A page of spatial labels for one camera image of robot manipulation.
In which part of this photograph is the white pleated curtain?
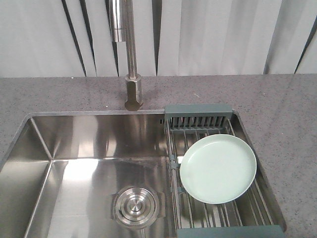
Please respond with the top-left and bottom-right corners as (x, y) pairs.
(0, 0), (317, 77)

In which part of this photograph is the mint green round plate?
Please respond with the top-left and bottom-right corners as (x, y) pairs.
(180, 134), (257, 204)

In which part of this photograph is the stainless steel sink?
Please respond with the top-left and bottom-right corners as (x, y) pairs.
(0, 110), (288, 238)

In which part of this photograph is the chrome kitchen faucet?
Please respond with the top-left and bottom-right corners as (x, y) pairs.
(108, 0), (143, 112)

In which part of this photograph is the round steel sink drain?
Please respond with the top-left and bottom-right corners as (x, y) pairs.
(110, 186), (166, 230)

